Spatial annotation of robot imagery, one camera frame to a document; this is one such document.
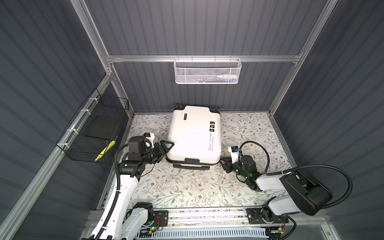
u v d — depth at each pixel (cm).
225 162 81
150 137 70
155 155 65
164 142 68
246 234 70
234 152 78
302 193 44
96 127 74
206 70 124
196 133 83
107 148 68
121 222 43
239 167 76
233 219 74
